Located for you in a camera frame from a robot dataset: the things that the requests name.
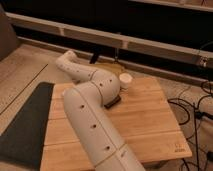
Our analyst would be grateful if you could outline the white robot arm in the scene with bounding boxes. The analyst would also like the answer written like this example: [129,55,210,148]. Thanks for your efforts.
[56,50,145,171]

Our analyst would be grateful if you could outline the dark brown rectangular block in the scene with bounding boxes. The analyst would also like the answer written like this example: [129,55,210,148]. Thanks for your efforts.
[104,95,121,109]

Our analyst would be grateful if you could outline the white cup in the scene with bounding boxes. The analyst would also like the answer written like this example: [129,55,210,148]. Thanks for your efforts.
[119,73,133,89]

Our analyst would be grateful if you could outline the black table leg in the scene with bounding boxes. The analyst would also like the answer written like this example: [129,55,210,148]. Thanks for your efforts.
[89,53,100,64]

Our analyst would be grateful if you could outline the dark floor mat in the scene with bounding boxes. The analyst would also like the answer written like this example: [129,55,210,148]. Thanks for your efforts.
[0,82,54,170]

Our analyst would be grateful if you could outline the black cables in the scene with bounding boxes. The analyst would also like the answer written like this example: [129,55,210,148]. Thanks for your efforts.
[167,49,213,171]

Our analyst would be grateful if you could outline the white wooden rail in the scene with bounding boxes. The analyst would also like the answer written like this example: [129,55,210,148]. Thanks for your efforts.
[6,12,213,68]

